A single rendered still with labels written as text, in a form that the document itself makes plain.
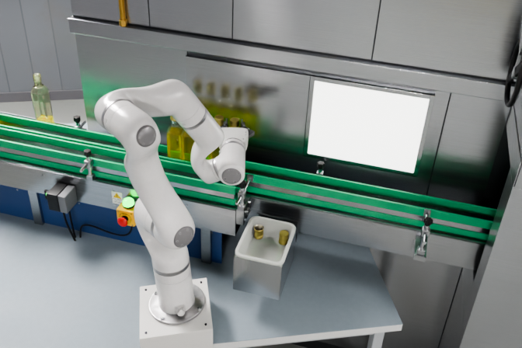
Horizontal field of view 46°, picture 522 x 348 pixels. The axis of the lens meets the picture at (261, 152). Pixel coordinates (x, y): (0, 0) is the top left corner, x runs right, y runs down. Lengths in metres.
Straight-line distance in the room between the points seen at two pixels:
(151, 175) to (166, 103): 0.21
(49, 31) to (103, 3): 2.62
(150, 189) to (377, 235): 0.90
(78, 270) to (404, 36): 1.47
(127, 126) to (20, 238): 1.19
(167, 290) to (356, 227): 0.72
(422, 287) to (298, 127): 0.89
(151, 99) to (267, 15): 0.64
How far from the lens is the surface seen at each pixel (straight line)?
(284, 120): 2.29
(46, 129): 2.67
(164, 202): 1.81
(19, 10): 4.98
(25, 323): 2.36
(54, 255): 2.58
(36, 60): 5.12
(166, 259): 1.97
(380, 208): 2.23
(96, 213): 2.55
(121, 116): 1.64
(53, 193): 2.46
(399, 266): 2.65
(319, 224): 2.30
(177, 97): 1.70
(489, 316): 2.27
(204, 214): 2.29
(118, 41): 2.44
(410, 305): 2.80
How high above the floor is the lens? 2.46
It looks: 34 degrees down
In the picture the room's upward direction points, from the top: 3 degrees clockwise
